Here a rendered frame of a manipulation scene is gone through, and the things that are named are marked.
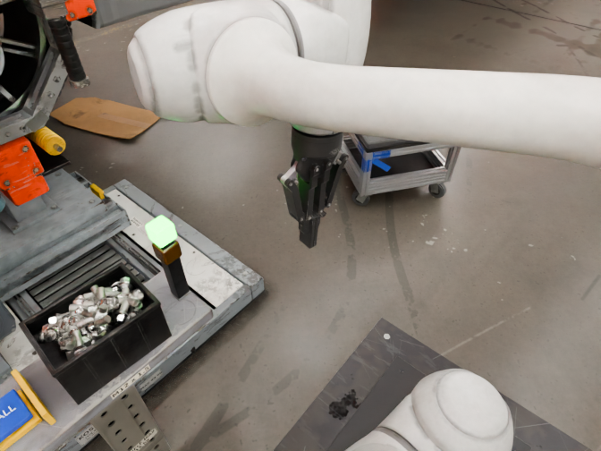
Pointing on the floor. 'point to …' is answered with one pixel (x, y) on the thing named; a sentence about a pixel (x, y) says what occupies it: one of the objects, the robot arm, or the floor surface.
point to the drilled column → (130, 425)
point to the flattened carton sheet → (105, 117)
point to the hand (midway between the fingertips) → (308, 228)
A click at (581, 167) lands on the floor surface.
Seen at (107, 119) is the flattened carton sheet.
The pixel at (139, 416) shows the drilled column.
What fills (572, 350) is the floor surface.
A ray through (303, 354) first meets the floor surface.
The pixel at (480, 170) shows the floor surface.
